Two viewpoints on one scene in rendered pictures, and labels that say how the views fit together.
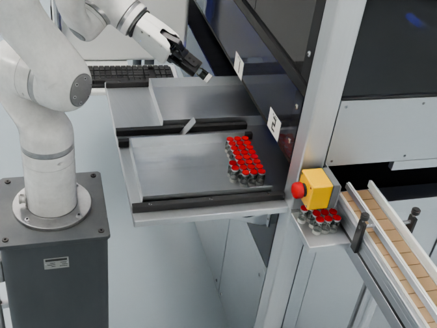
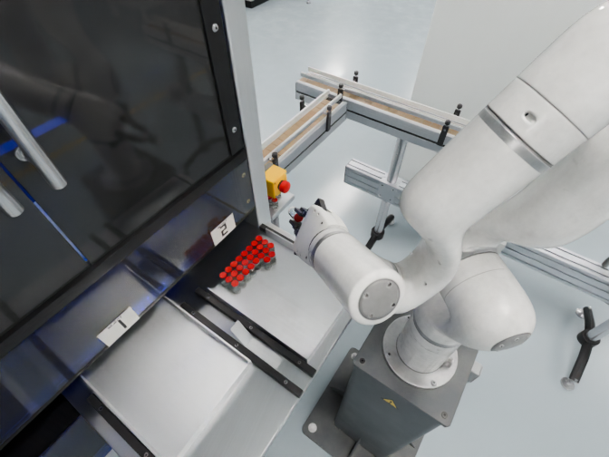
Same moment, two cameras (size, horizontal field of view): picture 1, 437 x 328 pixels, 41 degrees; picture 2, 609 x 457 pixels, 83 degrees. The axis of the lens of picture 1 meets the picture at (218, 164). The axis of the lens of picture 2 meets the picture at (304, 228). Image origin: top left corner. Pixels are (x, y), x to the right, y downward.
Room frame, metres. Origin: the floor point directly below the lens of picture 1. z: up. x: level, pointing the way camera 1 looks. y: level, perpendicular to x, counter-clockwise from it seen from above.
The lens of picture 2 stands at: (1.51, 0.48, 1.76)
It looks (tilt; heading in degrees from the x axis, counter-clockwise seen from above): 51 degrees down; 234
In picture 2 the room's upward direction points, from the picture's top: straight up
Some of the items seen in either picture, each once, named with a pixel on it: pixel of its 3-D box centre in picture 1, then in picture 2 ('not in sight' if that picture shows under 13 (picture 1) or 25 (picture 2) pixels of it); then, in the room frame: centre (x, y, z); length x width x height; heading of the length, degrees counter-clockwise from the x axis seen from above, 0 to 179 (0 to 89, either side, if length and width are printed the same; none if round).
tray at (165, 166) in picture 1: (198, 166); (284, 287); (1.27, 0.06, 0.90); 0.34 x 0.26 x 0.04; 109
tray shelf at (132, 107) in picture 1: (197, 138); (234, 332); (1.45, 0.07, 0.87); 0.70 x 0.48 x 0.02; 19
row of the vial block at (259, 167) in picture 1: (251, 160); (242, 260); (1.32, -0.09, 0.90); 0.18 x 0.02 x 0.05; 19
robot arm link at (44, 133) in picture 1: (32, 94); (468, 310); (1.09, 0.43, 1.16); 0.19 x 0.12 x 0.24; 67
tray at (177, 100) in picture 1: (207, 100); (163, 366); (1.63, 0.06, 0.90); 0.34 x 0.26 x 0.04; 109
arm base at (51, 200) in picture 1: (50, 176); (429, 336); (1.08, 0.40, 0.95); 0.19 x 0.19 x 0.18
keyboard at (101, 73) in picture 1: (119, 75); not in sight; (1.87, 0.40, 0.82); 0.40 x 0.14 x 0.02; 107
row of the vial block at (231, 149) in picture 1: (237, 161); (254, 267); (1.31, -0.05, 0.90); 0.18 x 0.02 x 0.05; 19
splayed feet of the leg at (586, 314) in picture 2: not in sight; (583, 341); (0.01, 0.78, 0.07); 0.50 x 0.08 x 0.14; 19
